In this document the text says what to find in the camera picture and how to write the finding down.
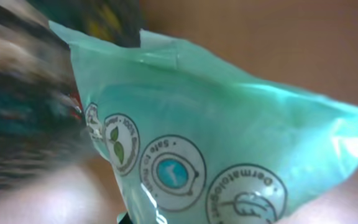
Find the teal wet wipes pack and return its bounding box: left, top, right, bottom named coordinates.
left=49, top=22, right=358, bottom=223

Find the green Nescafe coffee bag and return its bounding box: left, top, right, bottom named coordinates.
left=0, top=0, right=143, bottom=191

